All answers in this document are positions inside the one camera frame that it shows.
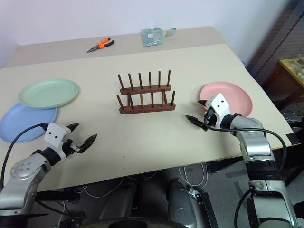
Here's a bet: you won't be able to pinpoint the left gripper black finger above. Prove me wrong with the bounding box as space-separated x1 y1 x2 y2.
66 123 80 134
79 133 98 154

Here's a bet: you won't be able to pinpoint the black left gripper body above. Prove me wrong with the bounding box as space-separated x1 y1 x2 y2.
61 138 82 158

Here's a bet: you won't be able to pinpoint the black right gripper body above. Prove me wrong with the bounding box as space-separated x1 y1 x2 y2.
203 107 219 131

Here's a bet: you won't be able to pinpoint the brown wooden plate rack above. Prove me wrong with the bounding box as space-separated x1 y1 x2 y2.
116 69 177 115

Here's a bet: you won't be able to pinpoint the pink red plate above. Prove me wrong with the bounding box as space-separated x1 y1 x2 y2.
199 81 253 118

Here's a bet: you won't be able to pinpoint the light green plate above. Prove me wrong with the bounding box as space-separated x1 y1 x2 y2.
18 78 80 110

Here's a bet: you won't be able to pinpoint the light blue plate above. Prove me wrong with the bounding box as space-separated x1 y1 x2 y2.
0 102 58 144

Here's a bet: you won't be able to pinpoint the dark rounded shape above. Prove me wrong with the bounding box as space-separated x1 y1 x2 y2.
98 182 143 222
168 179 204 228

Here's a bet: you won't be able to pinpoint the pale green plastic pouch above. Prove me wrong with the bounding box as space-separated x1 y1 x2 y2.
140 28 165 48

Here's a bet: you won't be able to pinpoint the orange black long-nose pliers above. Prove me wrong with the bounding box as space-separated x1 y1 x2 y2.
86 37 115 54

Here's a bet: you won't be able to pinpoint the black flat strut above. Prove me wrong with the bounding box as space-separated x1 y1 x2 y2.
194 190 219 228

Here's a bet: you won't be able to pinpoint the yellow wooden side table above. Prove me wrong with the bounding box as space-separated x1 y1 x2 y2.
263 58 304 112

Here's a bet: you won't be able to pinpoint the grey pegboard panel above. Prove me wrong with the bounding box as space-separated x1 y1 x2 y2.
246 0 304 84

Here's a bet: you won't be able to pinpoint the clear glass jar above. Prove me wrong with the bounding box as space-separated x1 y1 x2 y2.
295 54 304 72

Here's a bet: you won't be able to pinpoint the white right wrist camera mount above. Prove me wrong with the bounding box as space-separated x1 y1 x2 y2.
205 93 231 129

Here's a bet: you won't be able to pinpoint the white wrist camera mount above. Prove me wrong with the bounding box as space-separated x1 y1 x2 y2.
44 123 72 160
205 93 231 129

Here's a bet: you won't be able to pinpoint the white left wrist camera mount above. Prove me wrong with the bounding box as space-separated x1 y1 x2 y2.
44 123 72 160

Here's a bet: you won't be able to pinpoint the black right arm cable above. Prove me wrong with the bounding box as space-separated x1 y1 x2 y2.
205 118 287 228

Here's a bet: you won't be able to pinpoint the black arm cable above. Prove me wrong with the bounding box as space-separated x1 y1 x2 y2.
205 118 287 228
0 123 49 193

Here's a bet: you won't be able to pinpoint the white cable under table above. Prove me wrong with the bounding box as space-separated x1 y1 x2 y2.
178 163 208 190
79 172 158 198

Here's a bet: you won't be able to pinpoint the black table bracket bar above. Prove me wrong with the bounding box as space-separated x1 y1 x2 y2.
208 155 247 175
35 189 79 203

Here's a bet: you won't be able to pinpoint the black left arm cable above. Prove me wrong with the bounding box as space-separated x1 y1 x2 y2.
0 123 49 193

